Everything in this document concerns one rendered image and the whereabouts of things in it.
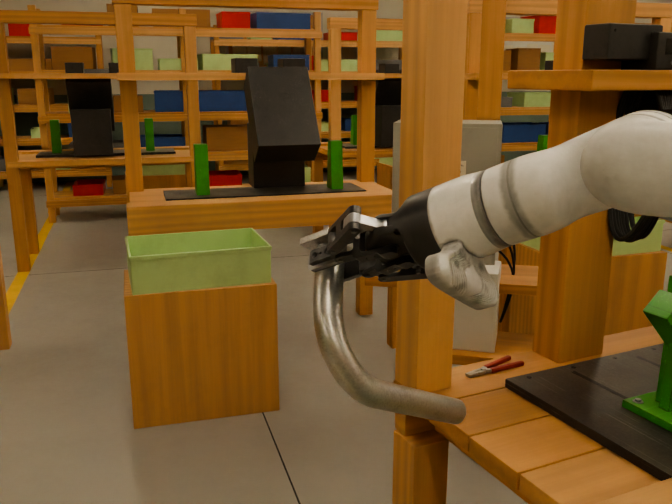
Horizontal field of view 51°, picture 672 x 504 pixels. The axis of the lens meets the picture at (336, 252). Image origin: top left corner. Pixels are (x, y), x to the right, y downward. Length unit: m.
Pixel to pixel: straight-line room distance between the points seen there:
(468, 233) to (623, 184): 0.14
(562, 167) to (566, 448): 0.84
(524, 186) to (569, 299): 1.12
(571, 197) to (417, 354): 0.92
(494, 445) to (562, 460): 0.12
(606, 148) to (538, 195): 0.07
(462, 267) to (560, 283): 1.08
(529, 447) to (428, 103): 0.66
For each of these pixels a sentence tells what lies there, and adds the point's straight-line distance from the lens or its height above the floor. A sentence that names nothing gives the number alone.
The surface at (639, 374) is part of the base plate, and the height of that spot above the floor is 0.90.
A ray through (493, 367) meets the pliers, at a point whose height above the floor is 0.89.
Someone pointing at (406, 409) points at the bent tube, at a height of 1.18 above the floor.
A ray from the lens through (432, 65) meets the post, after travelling 1.37.
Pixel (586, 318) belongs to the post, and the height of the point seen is 0.98.
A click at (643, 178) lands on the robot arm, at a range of 0.54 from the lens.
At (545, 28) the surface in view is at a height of 2.08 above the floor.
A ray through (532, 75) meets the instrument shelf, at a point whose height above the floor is 1.53.
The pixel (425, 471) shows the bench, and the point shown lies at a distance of 1.62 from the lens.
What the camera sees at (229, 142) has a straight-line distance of 8.09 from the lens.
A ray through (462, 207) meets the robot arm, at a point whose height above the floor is 1.42.
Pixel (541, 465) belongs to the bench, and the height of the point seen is 0.88.
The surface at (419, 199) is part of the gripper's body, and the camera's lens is 0.64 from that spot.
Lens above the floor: 1.53
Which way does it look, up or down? 14 degrees down
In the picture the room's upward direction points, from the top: straight up
